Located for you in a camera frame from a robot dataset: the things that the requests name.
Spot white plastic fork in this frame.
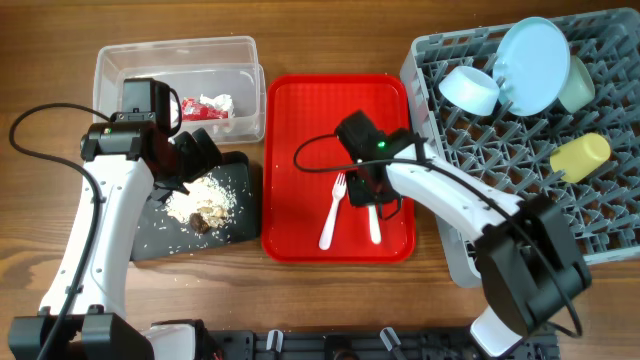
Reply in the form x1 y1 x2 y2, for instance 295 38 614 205
319 173 347 250

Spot red snack wrapper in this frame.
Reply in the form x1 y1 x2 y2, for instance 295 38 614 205
181 98 229 121

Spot white plastic spoon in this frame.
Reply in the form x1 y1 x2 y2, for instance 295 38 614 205
367 205 382 245

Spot rice and mushroom leftovers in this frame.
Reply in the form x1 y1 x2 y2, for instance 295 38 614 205
164 176 238 229

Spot white napkin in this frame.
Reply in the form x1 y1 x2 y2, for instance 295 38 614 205
199 94 234 118

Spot light blue bowl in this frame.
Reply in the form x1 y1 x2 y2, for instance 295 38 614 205
438 66 500 116

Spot light blue plate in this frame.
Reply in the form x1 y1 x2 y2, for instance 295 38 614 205
492 17 570 117

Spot yellow cup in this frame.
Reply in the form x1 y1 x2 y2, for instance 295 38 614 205
550 133 611 183

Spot mint green bowl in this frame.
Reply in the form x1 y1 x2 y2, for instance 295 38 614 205
558 56 595 114

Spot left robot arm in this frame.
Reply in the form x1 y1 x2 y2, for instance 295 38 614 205
8 78 223 359

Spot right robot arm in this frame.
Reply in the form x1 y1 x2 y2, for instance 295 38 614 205
335 111 592 357

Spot black waste tray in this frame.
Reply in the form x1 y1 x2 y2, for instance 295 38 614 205
131 151 260 261

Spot grey dishwasher rack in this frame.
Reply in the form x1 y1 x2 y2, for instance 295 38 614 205
400 8 639 265

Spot clear plastic bin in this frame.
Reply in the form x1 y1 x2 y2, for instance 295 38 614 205
93 36 266 145

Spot red serving tray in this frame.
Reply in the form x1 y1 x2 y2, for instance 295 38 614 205
261 75 416 264

